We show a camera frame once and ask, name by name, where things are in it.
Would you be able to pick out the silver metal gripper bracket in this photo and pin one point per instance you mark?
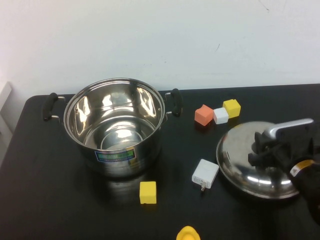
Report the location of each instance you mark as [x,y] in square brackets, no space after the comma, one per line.
[287,125]

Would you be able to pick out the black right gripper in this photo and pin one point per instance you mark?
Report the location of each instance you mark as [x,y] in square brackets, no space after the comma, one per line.
[295,147]

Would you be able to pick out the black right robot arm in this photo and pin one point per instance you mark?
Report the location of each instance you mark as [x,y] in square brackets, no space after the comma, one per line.
[311,185]

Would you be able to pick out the yellow plastic toy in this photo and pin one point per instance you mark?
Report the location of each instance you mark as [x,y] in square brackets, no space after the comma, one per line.
[187,234]

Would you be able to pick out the white power adapter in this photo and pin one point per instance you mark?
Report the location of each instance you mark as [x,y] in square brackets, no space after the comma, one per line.
[205,172]

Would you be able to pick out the steel lid with black knob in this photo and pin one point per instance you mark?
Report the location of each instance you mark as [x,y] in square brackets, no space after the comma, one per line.
[235,152]

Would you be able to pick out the white foam cube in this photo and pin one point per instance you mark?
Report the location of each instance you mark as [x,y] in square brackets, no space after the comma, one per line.
[221,115]

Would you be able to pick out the orange foam cube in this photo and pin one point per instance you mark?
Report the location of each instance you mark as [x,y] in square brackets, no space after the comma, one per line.
[203,116]

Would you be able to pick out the yellow foam cube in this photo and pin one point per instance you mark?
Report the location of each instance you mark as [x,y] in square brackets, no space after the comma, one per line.
[148,192]
[232,108]

